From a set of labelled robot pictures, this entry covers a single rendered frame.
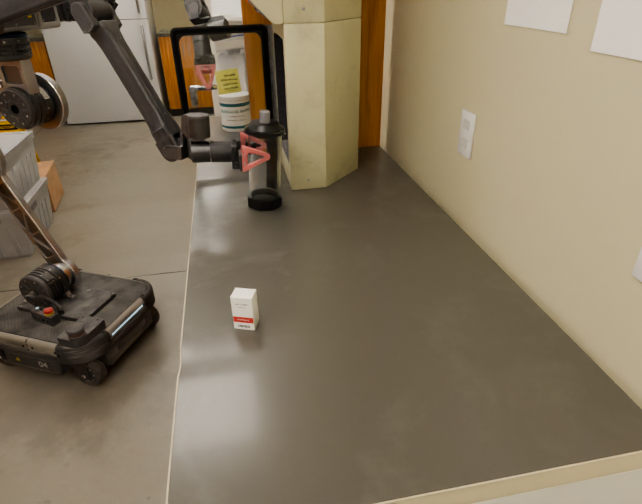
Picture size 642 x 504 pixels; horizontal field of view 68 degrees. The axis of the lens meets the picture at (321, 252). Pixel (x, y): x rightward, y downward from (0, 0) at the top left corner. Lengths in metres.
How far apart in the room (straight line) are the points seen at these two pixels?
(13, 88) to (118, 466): 1.38
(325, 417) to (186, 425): 0.21
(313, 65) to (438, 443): 1.04
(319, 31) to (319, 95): 0.17
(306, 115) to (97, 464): 1.44
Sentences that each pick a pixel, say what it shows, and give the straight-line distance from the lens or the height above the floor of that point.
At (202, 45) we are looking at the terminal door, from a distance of 1.68.
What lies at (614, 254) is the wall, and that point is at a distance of 0.92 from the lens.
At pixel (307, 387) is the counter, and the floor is 0.94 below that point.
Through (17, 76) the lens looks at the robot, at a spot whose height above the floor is 1.24.
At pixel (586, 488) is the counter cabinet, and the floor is 0.88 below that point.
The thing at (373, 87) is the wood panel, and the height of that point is 1.16.
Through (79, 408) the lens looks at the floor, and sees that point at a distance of 2.28.
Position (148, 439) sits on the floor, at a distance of 2.06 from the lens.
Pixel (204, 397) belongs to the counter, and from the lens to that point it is 0.81.
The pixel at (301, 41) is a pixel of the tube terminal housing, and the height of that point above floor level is 1.37.
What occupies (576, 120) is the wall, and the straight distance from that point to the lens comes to 0.98.
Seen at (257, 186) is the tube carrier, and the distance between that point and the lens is 1.34.
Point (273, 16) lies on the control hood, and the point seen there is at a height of 1.43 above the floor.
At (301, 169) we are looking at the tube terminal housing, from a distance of 1.49.
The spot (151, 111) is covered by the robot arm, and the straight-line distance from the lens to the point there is 1.37.
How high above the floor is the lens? 1.51
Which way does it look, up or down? 30 degrees down
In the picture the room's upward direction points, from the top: 1 degrees counter-clockwise
